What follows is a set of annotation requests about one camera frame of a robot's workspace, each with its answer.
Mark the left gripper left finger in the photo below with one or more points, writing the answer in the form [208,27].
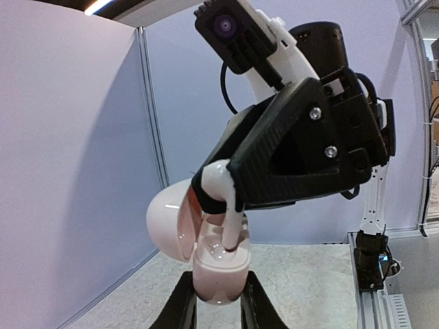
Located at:
[180,310]

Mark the right aluminium frame post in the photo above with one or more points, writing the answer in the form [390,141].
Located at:
[151,110]

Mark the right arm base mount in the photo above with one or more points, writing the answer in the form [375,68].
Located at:
[374,261]

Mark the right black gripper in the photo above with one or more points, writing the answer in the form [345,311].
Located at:
[314,140]

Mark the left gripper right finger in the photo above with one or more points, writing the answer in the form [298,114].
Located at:
[257,311]

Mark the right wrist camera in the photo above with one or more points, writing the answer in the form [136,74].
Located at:
[251,43]

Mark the aluminium front rail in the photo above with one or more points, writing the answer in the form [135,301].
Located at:
[378,309]

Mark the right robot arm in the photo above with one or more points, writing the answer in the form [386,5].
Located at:
[322,44]

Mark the white round charging case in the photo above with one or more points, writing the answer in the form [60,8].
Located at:
[180,230]

